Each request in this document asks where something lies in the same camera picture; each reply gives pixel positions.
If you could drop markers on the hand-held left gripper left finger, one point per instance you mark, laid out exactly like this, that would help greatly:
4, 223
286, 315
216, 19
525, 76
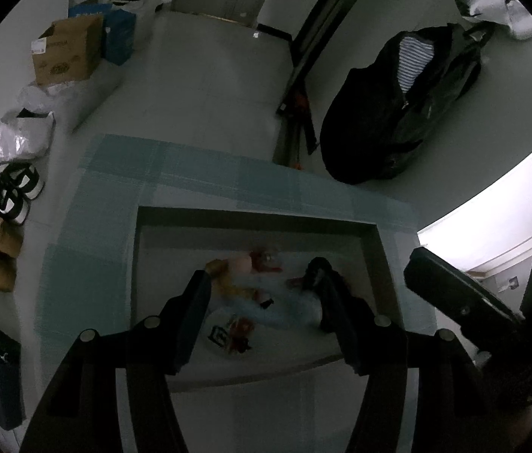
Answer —
195, 314

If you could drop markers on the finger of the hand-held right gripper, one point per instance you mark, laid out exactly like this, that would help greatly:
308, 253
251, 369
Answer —
454, 292

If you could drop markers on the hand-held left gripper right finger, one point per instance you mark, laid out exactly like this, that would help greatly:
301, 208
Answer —
339, 314

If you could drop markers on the pink and orange hair clip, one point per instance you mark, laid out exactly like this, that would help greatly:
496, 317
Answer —
235, 269

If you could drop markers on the grey storage box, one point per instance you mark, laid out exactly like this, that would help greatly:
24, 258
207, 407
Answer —
266, 236

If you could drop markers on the black jacket with striped lining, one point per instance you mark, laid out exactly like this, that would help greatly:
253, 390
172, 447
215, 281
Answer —
388, 118

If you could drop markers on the black folded tripod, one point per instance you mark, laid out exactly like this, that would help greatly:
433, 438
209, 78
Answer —
301, 118

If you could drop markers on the black and white sandals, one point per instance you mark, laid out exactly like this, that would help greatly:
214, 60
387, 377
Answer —
9, 193

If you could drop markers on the white plastic bag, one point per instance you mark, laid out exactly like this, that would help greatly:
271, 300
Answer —
20, 137

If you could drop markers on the clear plastic bag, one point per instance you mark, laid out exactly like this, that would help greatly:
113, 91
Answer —
49, 94

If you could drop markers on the blue cardboard box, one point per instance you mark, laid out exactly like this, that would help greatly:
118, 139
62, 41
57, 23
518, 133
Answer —
117, 33

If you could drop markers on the brown cardboard box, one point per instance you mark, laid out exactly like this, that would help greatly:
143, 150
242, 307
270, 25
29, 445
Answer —
65, 52

